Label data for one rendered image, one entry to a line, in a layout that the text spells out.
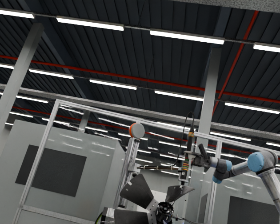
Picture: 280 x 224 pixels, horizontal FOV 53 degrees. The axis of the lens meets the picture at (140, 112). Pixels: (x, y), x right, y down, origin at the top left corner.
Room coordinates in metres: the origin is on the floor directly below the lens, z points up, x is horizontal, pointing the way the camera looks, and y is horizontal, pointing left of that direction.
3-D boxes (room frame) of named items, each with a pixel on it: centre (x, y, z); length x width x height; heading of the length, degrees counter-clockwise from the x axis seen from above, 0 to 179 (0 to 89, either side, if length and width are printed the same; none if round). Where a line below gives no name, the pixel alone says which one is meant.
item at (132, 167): (2.55, -0.07, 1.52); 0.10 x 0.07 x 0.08; 34
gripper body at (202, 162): (2.03, -0.52, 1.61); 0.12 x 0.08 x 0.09; 89
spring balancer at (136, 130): (2.62, -0.01, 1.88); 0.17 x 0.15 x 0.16; 89
